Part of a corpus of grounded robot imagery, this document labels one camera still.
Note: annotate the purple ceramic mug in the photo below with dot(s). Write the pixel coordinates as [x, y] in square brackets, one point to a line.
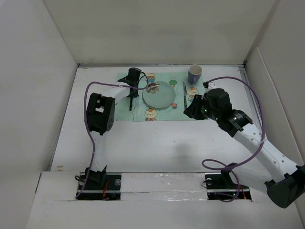
[194, 74]

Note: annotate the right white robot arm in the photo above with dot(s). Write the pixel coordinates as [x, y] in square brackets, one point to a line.
[287, 179]

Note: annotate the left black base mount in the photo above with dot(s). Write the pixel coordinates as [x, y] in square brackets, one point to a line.
[99, 186]

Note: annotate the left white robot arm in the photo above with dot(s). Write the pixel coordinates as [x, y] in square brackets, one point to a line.
[99, 111]

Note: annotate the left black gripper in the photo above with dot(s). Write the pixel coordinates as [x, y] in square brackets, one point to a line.
[134, 95]

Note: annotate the light green floral plate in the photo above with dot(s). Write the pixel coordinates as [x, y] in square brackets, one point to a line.
[159, 95]

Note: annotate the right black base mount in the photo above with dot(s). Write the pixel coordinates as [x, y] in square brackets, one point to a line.
[220, 186]

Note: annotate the green cartoon print cloth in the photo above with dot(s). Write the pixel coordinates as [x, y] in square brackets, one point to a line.
[142, 112]

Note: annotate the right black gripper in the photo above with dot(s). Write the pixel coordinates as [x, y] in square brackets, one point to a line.
[192, 110]

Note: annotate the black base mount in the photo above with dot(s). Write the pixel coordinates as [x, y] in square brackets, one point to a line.
[220, 186]
[99, 186]

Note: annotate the steel table knife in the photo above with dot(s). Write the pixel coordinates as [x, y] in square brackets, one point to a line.
[184, 95]

